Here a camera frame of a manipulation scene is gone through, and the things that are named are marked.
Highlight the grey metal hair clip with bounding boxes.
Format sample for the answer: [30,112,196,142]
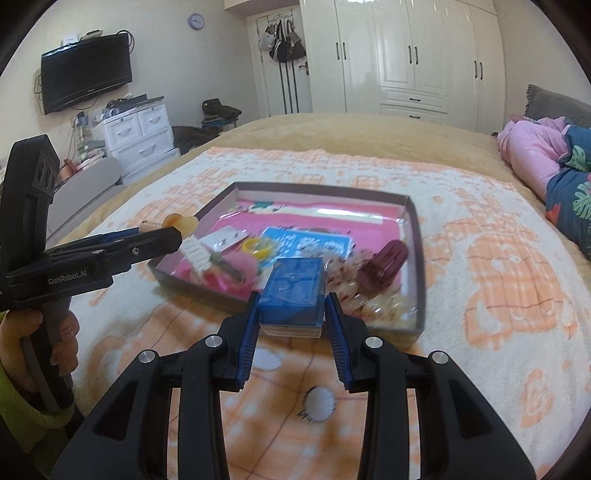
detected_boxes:
[209,250,249,283]

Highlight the pink jacket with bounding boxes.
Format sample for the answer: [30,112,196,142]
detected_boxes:
[495,115,574,200]

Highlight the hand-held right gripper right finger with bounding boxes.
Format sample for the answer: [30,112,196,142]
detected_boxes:
[324,292,532,480]

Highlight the dark brown garment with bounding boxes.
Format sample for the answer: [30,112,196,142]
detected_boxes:
[171,124,223,156]

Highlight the blue printed card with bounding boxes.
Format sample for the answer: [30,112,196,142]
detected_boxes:
[263,225,357,267]

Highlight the shallow pink-lined box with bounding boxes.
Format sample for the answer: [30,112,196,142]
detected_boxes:
[148,181,426,348]

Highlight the black television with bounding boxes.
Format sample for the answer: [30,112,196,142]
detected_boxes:
[40,33,134,116]

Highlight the beige beaded bracelet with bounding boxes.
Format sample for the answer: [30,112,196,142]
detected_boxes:
[364,290,419,325]

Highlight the dark red claw clip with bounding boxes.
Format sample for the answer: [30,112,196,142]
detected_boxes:
[359,239,410,290]

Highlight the orange and white printed blanket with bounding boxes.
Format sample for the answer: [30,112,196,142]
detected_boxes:
[46,147,591,480]

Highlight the hanging bags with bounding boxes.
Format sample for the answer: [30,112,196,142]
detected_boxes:
[257,18,308,64]

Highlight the pile of dark clothes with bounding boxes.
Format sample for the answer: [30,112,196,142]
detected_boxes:
[200,98,244,128]

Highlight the small clear packet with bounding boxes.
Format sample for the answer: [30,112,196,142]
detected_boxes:
[202,230,251,253]

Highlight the clear bag of yellow earrings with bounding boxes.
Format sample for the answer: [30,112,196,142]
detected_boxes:
[231,231,278,264]

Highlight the grey cushion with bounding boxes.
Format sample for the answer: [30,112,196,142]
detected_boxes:
[523,84,591,128]

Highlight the person's left forearm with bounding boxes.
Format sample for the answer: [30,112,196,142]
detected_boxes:
[0,360,88,462]

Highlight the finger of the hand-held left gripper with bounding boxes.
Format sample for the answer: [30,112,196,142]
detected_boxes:
[44,226,183,278]
[44,225,145,254]

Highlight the peach hair clip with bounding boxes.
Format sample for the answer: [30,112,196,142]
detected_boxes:
[140,213,200,241]

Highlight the beige bedspread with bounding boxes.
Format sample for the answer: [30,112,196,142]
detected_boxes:
[55,112,591,259]

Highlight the blue jewelry box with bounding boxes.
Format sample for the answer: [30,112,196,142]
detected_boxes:
[257,257,327,341]

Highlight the person's left hand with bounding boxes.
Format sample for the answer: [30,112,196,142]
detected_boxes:
[0,307,80,398]

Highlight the white fluffy pompom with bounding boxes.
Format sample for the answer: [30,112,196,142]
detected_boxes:
[299,386,338,424]

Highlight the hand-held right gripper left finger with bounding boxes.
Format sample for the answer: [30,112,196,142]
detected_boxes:
[53,291,262,480]

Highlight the white wardrobe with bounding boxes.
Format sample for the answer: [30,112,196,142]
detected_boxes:
[299,0,507,133]

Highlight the white drawer unit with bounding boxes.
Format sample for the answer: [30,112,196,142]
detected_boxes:
[92,98,182,186]

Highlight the white door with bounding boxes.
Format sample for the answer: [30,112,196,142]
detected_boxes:
[246,11,313,117]

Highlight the blue floral quilt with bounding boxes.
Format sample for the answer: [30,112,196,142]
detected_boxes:
[544,124,591,260]

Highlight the pink fluffy hair clip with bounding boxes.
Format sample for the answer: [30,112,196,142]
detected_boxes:
[226,253,260,283]

